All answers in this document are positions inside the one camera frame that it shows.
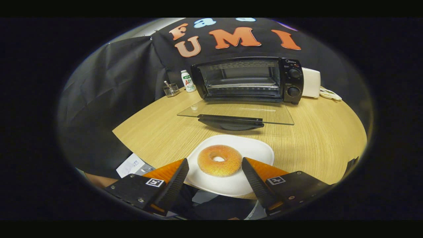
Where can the white bottle green label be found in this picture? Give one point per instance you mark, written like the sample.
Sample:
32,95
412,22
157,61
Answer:
187,81

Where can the white bread toaster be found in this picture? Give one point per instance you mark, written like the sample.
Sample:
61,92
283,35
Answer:
312,82

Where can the black toaster oven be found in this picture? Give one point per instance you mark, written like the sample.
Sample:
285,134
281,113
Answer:
292,82

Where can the black backdrop cloth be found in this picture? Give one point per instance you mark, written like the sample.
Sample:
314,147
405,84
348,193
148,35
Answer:
115,82

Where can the white plate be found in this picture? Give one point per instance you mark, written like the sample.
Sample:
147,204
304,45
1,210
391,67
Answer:
254,148

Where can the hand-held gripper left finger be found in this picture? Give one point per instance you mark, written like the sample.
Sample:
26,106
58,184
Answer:
175,185

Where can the small white snack dish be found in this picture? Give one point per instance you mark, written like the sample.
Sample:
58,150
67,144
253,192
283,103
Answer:
330,95

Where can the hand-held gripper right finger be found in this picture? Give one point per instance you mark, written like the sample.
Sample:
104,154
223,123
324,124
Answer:
256,185

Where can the white paper sheet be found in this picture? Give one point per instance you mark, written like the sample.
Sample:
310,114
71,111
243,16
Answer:
129,165

